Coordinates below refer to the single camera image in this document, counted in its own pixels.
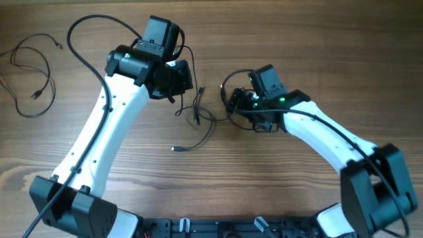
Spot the black usb cable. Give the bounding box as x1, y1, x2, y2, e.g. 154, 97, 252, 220
171, 45, 217, 153
194, 84, 265, 132
0, 33, 63, 119

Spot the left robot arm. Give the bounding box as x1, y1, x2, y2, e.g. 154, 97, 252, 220
29, 16, 192, 237

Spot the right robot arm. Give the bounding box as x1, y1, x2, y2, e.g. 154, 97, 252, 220
220, 64, 418, 237

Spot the right camera black cable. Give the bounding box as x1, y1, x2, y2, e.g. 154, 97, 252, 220
220, 68, 410, 238

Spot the camera black cable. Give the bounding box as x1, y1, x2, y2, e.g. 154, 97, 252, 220
22, 14, 143, 238
220, 68, 410, 238

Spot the left camera black cable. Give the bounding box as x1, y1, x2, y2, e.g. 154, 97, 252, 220
22, 14, 143, 238

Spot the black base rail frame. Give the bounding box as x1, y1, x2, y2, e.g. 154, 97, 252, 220
136, 217, 322, 238

